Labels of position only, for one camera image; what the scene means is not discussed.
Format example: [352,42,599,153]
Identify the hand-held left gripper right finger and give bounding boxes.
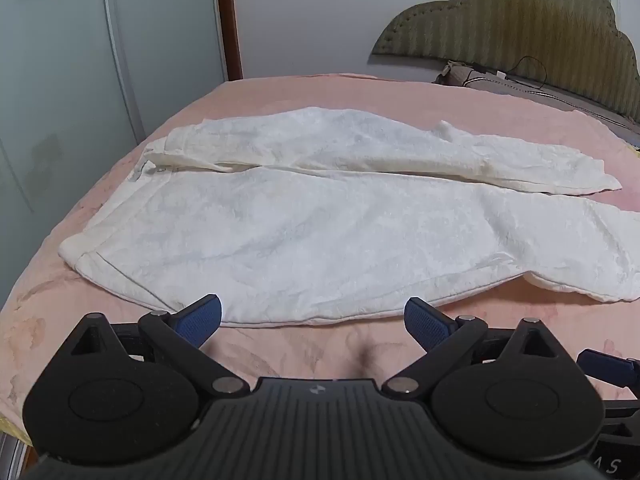
[382,296,577,397]

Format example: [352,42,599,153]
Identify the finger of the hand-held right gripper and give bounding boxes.
[576,349,640,389]

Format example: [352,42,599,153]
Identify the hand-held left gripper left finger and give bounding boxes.
[62,294,249,401]

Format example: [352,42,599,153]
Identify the pink bed sheet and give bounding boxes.
[0,72,640,441]

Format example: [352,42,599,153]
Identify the grey-brown pillow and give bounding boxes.
[432,59,640,135]

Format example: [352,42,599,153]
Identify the floral glass door wardrobe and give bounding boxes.
[0,0,236,243]

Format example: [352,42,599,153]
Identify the olive padded headboard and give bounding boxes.
[370,0,640,133]

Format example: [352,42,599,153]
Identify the black cable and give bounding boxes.
[464,55,551,92]

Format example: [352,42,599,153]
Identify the brown wooden door frame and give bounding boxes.
[215,0,245,82]

